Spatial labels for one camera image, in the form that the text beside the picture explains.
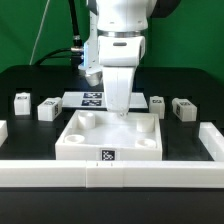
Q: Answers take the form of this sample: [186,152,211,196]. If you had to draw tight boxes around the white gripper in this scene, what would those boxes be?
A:
[98,36,145,114]

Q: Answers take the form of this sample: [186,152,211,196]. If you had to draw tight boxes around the white square tabletop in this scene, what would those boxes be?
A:
[55,110,162,161]

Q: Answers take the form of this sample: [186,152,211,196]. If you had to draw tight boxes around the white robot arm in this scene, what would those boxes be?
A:
[79,0,181,114]

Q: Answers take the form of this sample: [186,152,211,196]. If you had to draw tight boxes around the white marker sheet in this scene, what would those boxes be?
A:
[62,92,148,109]

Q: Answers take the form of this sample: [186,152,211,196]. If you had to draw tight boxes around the white U-shaped fence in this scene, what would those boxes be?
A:
[0,120,224,189]

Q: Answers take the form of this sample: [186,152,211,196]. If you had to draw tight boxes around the black cable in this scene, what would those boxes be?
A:
[33,0,84,67]

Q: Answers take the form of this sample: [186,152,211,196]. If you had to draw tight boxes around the white thin cable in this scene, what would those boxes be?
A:
[29,0,52,66]

